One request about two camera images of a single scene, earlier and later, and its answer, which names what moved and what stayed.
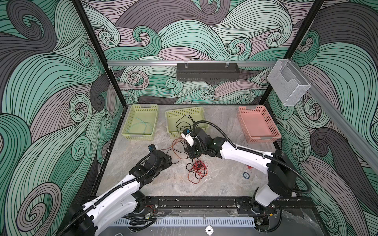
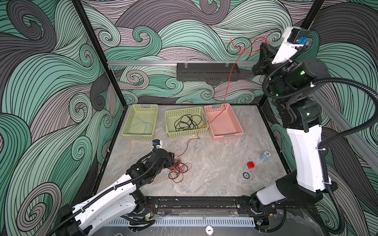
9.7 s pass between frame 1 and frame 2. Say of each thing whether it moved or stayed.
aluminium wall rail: stayed
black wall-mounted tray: stayed
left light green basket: stayed
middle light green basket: stayed
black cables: moved
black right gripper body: moved
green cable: stayed
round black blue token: stayed
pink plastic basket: moved
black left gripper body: stayed
